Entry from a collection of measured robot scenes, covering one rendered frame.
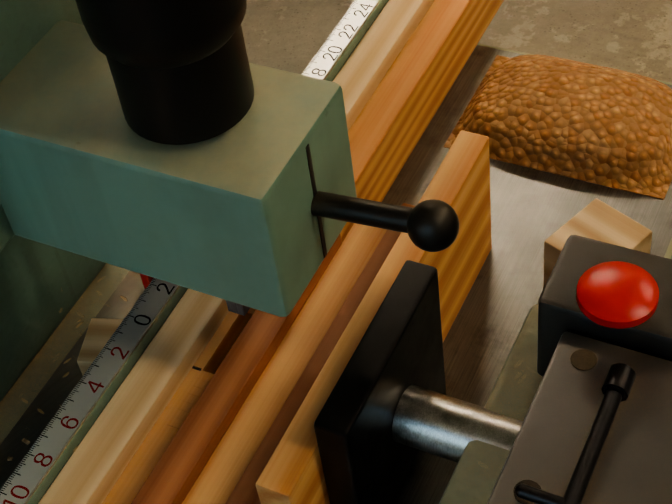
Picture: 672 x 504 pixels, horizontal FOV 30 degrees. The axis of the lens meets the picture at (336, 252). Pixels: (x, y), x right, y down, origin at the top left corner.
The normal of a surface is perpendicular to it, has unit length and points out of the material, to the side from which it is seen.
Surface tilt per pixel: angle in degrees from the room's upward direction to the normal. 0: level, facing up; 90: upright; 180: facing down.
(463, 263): 90
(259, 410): 0
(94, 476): 0
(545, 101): 18
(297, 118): 0
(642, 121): 27
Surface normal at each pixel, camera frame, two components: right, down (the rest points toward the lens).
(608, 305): -0.18, -0.55
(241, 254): -0.43, 0.70
